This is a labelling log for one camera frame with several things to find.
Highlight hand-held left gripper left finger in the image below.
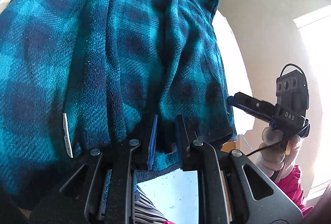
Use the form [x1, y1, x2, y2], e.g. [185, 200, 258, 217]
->
[31, 115, 159, 224]

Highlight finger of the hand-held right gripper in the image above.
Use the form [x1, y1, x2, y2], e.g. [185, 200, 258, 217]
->
[234, 92, 279, 112]
[227, 95, 275, 127]

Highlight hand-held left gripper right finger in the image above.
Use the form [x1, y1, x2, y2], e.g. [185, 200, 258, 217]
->
[176, 115, 303, 224]

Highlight teal plaid fleece jacket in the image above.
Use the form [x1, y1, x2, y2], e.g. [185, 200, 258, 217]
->
[0, 0, 237, 204]

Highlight person's right forearm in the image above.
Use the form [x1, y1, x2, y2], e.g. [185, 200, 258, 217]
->
[274, 164, 314, 219]

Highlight person's right hand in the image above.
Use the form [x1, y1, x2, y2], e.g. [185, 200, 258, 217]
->
[255, 126, 303, 182]

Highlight striped cloth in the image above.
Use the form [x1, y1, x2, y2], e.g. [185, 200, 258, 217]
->
[133, 183, 168, 224]

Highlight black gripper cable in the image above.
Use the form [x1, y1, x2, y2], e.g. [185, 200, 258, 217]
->
[246, 63, 306, 157]

